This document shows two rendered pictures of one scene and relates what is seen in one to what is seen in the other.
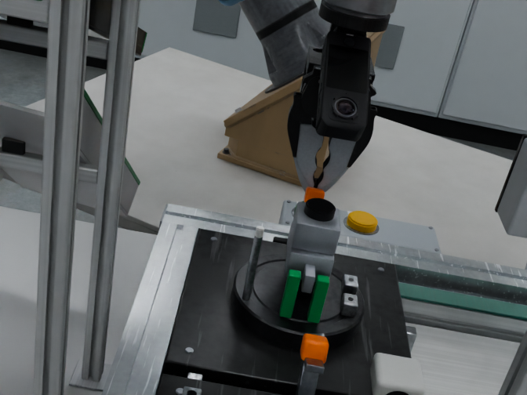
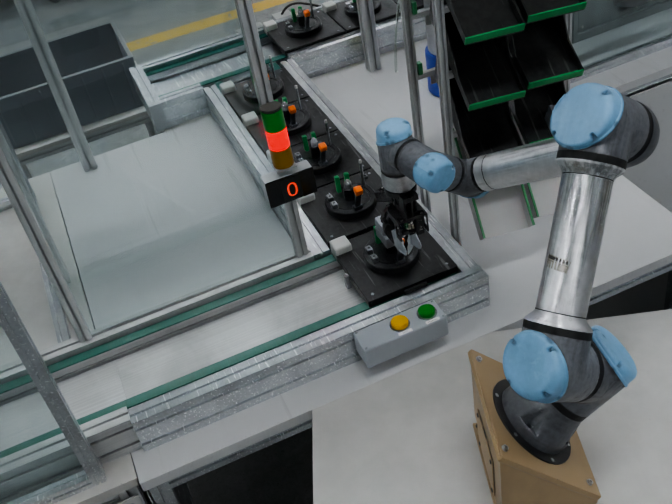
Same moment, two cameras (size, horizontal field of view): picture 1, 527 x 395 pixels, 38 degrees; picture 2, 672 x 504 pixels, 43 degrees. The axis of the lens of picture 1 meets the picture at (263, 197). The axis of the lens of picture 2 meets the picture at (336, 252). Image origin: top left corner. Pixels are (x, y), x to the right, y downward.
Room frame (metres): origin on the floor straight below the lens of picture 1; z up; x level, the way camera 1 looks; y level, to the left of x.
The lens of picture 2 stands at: (2.19, -0.57, 2.37)
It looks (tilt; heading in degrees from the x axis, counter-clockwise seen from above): 40 degrees down; 166
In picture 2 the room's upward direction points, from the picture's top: 11 degrees counter-clockwise
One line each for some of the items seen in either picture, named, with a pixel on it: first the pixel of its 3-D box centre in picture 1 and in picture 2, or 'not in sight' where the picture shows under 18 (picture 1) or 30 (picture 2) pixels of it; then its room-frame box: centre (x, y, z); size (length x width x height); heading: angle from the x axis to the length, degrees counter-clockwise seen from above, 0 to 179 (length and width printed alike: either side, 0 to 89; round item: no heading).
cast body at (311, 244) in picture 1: (314, 240); (386, 225); (0.64, -0.06, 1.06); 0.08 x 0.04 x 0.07; 2
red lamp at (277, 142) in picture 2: not in sight; (277, 136); (0.54, -0.25, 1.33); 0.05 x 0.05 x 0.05
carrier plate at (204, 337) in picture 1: (294, 313); (392, 258); (0.65, -0.06, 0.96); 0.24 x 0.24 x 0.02; 2
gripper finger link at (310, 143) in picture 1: (307, 150); (414, 240); (0.77, -0.04, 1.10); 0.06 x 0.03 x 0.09; 2
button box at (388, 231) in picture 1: (355, 244); (401, 333); (0.87, -0.13, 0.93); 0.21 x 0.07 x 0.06; 92
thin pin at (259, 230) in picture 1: (252, 263); not in sight; (0.62, 0.00, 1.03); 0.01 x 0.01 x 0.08
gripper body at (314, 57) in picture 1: (342, 62); (404, 207); (0.77, -0.05, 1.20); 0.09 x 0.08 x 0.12; 2
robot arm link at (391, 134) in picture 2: not in sight; (396, 147); (0.77, -0.05, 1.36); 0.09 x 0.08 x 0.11; 13
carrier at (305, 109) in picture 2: not in sight; (286, 112); (-0.09, -0.09, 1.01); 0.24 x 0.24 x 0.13; 2
